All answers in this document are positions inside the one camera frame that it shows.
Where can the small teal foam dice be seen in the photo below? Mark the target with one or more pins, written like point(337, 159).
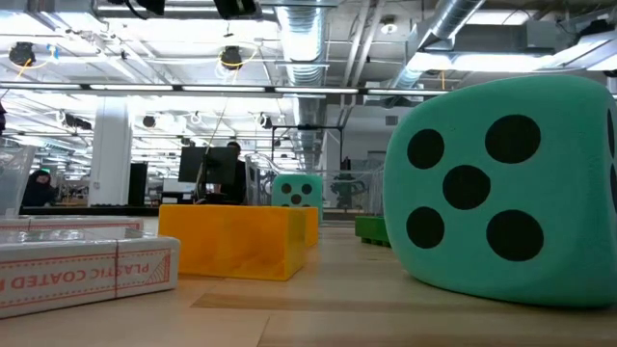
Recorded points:
point(315, 180)

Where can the person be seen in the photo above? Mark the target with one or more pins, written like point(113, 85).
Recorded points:
point(38, 190)
point(239, 183)

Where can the silver round ventilation duct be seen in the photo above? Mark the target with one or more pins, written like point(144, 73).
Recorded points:
point(453, 14)
point(303, 48)

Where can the black computer monitor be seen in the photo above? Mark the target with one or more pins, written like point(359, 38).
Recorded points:
point(193, 164)

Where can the large teal foam dice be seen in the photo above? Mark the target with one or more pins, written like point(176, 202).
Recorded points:
point(569, 193)

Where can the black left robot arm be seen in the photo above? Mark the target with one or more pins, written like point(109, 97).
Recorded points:
point(152, 5)

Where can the white red playing card box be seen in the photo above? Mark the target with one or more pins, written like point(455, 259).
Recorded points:
point(72, 274)

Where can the large yellow toy block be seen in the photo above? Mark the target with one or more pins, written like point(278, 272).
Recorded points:
point(226, 241)

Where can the black cabinet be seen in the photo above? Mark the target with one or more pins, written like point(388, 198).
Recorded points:
point(138, 185)

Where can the black gantry frame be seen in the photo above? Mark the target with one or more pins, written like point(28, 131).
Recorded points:
point(308, 127)

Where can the long ceiling light strip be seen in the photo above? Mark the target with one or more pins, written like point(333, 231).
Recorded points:
point(130, 87)

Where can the dark green toy block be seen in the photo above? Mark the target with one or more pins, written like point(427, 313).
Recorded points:
point(371, 229)

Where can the grey rectangular ceiling duct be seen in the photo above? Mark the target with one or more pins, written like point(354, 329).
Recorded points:
point(506, 38)

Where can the white building pillar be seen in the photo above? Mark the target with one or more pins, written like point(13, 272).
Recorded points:
point(111, 154)

